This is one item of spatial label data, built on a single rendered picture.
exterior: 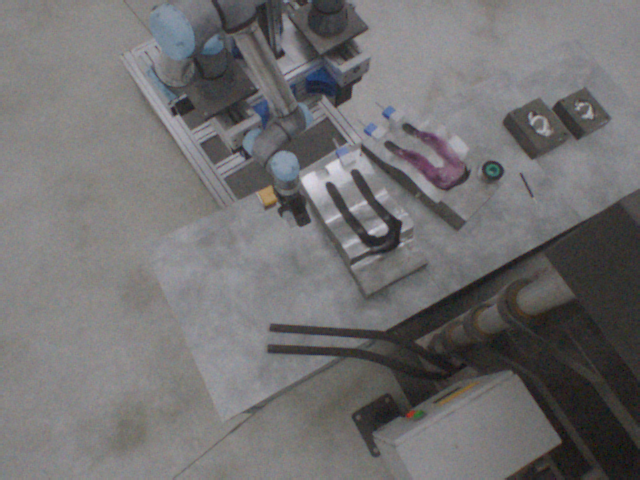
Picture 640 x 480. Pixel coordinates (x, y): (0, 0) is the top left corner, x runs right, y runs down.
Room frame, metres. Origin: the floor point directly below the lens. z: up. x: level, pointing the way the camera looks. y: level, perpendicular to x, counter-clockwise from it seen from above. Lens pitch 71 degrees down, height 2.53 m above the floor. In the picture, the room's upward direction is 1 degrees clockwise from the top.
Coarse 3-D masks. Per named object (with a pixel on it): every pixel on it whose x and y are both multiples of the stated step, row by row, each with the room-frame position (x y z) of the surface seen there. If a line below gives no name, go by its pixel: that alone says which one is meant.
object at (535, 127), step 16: (512, 112) 1.13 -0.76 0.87; (528, 112) 1.13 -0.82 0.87; (544, 112) 1.13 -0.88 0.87; (512, 128) 1.09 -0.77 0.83; (528, 128) 1.06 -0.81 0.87; (544, 128) 1.08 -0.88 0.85; (560, 128) 1.06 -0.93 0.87; (528, 144) 1.01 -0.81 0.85; (544, 144) 0.99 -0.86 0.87; (560, 144) 1.03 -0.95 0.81
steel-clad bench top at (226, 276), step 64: (576, 64) 1.42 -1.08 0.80; (512, 192) 0.82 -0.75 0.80; (576, 192) 0.83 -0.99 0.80; (192, 256) 0.54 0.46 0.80; (256, 256) 0.54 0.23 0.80; (320, 256) 0.55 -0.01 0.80; (448, 256) 0.56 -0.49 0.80; (512, 256) 0.56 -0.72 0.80; (192, 320) 0.30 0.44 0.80; (256, 320) 0.30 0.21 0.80; (320, 320) 0.31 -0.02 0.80; (384, 320) 0.31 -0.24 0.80; (256, 384) 0.09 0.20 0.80
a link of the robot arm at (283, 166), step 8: (280, 152) 0.69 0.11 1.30; (288, 152) 0.70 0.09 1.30; (272, 160) 0.67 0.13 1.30; (280, 160) 0.67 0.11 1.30; (288, 160) 0.67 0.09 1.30; (296, 160) 0.67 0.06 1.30; (272, 168) 0.65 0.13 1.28; (280, 168) 0.64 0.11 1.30; (288, 168) 0.64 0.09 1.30; (296, 168) 0.65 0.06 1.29; (280, 176) 0.63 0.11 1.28; (288, 176) 0.63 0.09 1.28; (296, 176) 0.65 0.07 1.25; (280, 184) 0.63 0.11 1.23; (288, 184) 0.63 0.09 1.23; (296, 184) 0.64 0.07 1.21
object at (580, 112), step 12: (576, 96) 1.22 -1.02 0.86; (588, 96) 1.22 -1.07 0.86; (552, 108) 1.20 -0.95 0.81; (564, 108) 1.16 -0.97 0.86; (576, 108) 1.17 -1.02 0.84; (588, 108) 1.17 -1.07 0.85; (600, 108) 1.16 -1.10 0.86; (564, 120) 1.13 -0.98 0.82; (576, 120) 1.11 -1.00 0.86; (588, 120) 1.11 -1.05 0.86; (600, 120) 1.11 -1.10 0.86; (576, 132) 1.07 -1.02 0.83; (588, 132) 1.07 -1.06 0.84
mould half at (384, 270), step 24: (336, 168) 0.86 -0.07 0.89; (360, 168) 0.87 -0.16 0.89; (312, 192) 0.76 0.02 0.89; (360, 192) 0.77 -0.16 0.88; (384, 192) 0.77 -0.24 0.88; (336, 216) 0.67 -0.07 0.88; (360, 216) 0.67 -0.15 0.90; (408, 216) 0.66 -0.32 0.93; (336, 240) 0.58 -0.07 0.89; (360, 240) 0.56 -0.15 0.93; (408, 240) 0.59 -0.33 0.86; (360, 264) 0.50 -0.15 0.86; (384, 264) 0.50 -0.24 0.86; (408, 264) 0.50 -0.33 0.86; (360, 288) 0.42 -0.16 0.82; (384, 288) 0.42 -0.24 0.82
